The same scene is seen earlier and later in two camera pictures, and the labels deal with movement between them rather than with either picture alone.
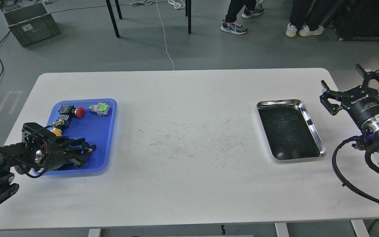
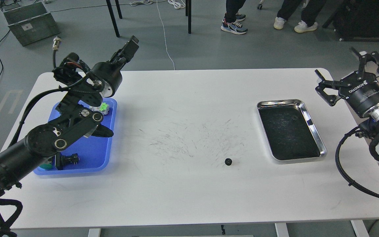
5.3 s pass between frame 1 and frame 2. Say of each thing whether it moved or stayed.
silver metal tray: stayed
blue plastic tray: stayed
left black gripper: moved
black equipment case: stayed
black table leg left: stayed
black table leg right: stayed
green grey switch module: stayed
